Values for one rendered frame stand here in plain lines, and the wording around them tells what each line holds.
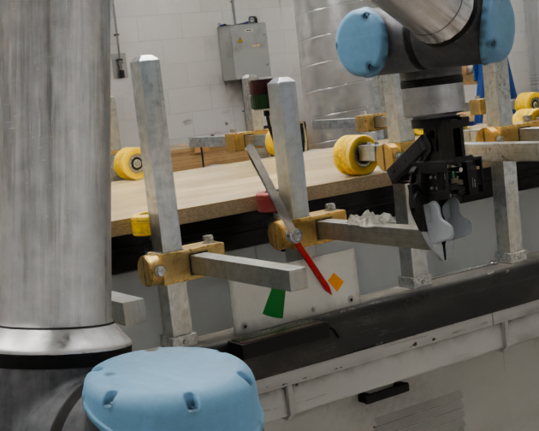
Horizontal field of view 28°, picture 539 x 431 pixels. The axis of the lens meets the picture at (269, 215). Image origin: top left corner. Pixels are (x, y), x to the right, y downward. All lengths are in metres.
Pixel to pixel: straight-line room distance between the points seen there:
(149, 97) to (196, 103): 8.32
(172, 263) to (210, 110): 8.41
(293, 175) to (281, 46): 8.76
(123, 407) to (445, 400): 1.59
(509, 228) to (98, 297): 1.24
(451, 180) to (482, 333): 0.65
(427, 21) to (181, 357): 0.55
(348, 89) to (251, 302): 4.05
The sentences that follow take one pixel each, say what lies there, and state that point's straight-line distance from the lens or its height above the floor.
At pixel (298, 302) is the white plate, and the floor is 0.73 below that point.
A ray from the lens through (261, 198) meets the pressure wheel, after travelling 1.92.
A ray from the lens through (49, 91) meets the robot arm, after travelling 1.02.
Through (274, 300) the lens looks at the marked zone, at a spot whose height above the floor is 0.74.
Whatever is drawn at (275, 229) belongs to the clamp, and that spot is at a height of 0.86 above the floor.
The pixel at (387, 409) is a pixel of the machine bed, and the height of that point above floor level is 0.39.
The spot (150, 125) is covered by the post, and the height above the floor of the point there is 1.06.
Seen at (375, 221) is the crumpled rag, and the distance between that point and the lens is 1.70.
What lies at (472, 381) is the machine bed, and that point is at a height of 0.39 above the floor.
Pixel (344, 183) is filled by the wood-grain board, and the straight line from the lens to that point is 2.08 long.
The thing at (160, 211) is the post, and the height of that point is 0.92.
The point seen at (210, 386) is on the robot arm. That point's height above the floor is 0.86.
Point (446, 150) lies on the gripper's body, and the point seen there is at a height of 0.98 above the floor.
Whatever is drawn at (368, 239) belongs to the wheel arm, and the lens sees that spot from 1.72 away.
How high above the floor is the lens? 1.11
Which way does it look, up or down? 7 degrees down
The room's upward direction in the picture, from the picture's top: 6 degrees counter-clockwise
